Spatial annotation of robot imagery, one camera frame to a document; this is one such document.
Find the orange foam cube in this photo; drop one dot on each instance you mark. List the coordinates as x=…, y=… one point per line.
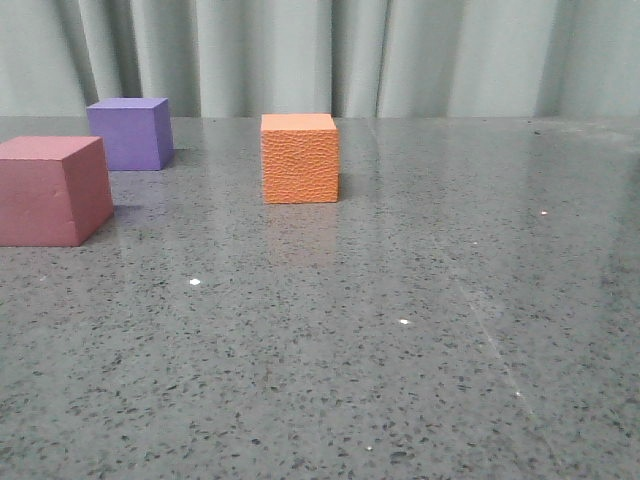
x=300, y=156

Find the pale green curtain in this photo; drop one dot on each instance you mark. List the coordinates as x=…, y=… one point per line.
x=349, y=58

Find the purple foam cube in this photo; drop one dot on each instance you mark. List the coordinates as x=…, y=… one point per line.
x=137, y=132

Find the red foam cube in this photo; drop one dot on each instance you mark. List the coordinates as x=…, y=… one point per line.
x=55, y=190

